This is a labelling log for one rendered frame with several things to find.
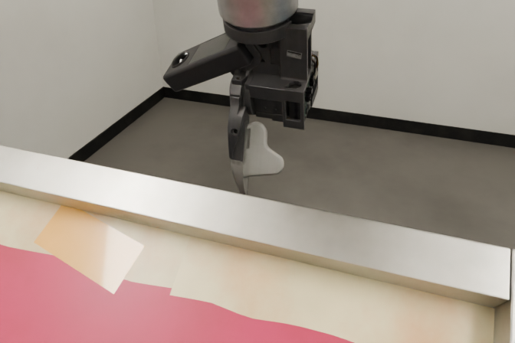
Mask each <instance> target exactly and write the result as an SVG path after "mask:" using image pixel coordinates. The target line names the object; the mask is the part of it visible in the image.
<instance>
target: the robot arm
mask: <svg viewBox="0 0 515 343"><path fill-rule="evenodd" d="M217 3H218V11H219V14H220V16H221V17H222V19H223V24H224V29H225V33H224V34H221V35H219V36H217V37H215V38H212V39H210V40H208V41H205V42H203V43H201V44H198V45H196V46H194V47H191V48H189V49H188V50H186V51H183V52H181V53H179V54H177V55H176V56H175V57H174V59H173V60H172V63H171V64H170V66H169V68H168V70H167V71H166V73H165V74H164V76H163V79H164V81H165V82H166V83H167V84H168V85H169V86H170V87H171V88H172V89H173V90H174V91H176V92H178V91H180V90H184V89H186V88H188V87H192V86H194V85H196V84H199V83H202V82H205V81H207V80H210V79H213V78H216V77H219V76H221V75H224V74H227V73H230V72H231V74H232V75H233V77H232V79H231V82H230V87H229V94H230V110H229V116H228V151H229V158H230V159H231V170H232V172H233V176H234V179H235V182H236V185H237V186H238V190H239V191H240V194H246V195H247V194H248V177H250V176H260V175H277V174H279V173H280V172H282V170H283V168H284V160H283V158H282V157H281V156H280V155H278V154H277V153H276V152H275V151H273V150H272V149H270V148H269V146H268V145H267V129H266V127H265V125H264V124H263V123H261V122H252V123H250V116H249V115H255V114H256V116H258V117H264V118H268V119H272V120H273V121H278V122H283V123H284V127H288V128H293V129H302V130H304V122H305V119H306V117H307V113H308V110H309V109H310V107H312V106H313V102H314V100H315V97H316V94H317V90H318V65H319V51H312V30H313V26H314V24H315V22H316V9H308V8H298V0H217ZM248 114H249V115H248Z"/></svg>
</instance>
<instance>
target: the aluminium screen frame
mask: <svg viewBox="0 0 515 343"><path fill-rule="evenodd" d="M0 191H5V192H8V193H12V194H17V195H21V196H25V197H28V198H34V199H38V200H41V201H46V202H50V203H54V204H59V205H63V206H67V207H72V208H76V209H79V210H82V211H89V212H92V213H95V214H101V215H105V216H108V217H114V218H117V219H121V220H125V221H130V222H133V223H138V224H143V225H146V226H150V227H156V228H159V229H163V230H168V231H172V232H176V233H179V234H184V235H189V236H192V237H197V238H201V239H205V240H210V241H214V242H217V243H223V244H227V245H230V246H233V247H240V248H243V249H246V250H252V251H256V252H259V253H265V254H268V255H272V256H278V257H281V258H284V259H289V260H294V261H297V262H301V263H307V264H310V265H314V266H319V267H323V268H327V269H330V270H335V271H340V272H343V273H348V274H352V275H356V276H361V277H365V278H368V279H374V280H378V281H381V282H384V283H391V284H394V285H397V286H403V287H407V288H410V289H416V290H419V291H423V292H429V293H432V294H435V295H440V296H445V297H448V298H452V299H458V300H461V301H465V302H470V303H474V304H478V305H483V306H486V307H491V308H495V310H494V343H515V249H512V250H511V249H510V248H507V247H500V246H496V245H492V244H488V243H481V242H477V241H473V240H466V239H462V238H458V237H451V236H447V235H443V234H436V233H432V232H428V231H423V230H416V229H412V228H409V227H402V226H398V225H394V224H387V223H383V222H378V221H374V220H367V219H363V218H359V217H352V216H348V215H345V214H338V213H333V212H329V211H322V210H318V209H314V208H310V207H303V206H299V205H295V204H288V203H284V202H280V201H273V200H269V199H265V198H258V197H254V196H250V195H246V194H239V193H234V192H230V191H223V190H219V189H216V188H209V187H205V186H201V185H194V184H189V183H185V182H181V181H174V180H170V179H166V178H159V177H155V176H151V175H144V174H140V173H136V172H132V171H125V170H121V169H117V168H110V167H106V166H102V165H95V164H90V163H87V162H80V161H76V160H72V159H68V158H61V157H57V156H53V155H45V154H41V153H37V152H30V151H26V150H23V149H16V148H12V147H8V146H3V145H0Z"/></svg>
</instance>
